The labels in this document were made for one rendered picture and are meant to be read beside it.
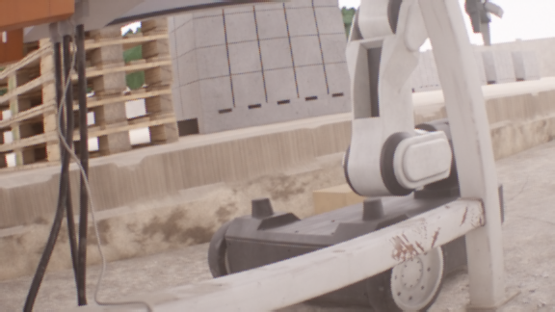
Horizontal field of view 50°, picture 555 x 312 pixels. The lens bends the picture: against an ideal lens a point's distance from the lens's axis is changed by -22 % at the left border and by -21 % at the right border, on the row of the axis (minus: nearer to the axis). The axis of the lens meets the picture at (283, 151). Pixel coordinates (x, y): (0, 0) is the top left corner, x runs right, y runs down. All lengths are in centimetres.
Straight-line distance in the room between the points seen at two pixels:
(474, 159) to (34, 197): 161
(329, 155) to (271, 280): 209
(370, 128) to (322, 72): 286
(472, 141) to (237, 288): 51
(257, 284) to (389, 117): 80
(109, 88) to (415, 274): 226
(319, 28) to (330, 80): 34
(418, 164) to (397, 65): 22
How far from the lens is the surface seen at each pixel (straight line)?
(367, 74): 171
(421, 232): 109
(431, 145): 164
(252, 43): 431
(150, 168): 256
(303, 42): 444
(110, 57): 339
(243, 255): 162
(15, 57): 118
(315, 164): 291
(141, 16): 134
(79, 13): 99
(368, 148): 162
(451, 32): 117
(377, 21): 169
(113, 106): 339
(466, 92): 118
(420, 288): 138
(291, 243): 148
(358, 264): 100
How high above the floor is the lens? 45
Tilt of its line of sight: 4 degrees down
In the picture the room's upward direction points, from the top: 8 degrees counter-clockwise
